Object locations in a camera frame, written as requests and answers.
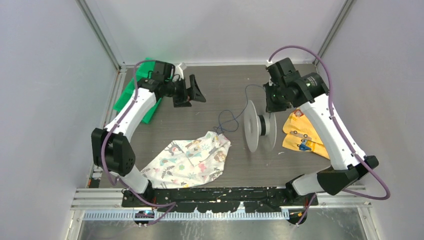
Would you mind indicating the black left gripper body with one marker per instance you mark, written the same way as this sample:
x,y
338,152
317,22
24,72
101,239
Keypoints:
x,y
178,91

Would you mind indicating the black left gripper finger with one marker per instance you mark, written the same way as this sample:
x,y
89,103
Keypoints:
x,y
201,99
194,90

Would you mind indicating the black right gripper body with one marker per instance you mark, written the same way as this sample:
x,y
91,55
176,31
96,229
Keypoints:
x,y
274,100

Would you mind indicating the white perforated cable spool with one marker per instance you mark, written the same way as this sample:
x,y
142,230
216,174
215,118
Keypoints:
x,y
260,128

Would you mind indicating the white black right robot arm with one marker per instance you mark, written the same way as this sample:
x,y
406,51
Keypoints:
x,y
310,94

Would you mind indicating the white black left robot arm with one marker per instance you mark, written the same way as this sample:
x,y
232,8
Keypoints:
x,y
111,145

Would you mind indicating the yellow printed cloth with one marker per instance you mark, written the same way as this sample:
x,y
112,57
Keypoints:
x,y
301,135

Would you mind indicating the white patterned cloth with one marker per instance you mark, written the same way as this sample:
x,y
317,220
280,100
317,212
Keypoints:
x,y
189,163

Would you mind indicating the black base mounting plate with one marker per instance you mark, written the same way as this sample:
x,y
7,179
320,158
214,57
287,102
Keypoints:
x,y
268,199

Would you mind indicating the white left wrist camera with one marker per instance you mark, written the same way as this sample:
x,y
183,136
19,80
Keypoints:
x,y
179,70

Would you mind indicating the aluminium frame rail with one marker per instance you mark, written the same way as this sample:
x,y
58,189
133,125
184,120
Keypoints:
x,y
97,199

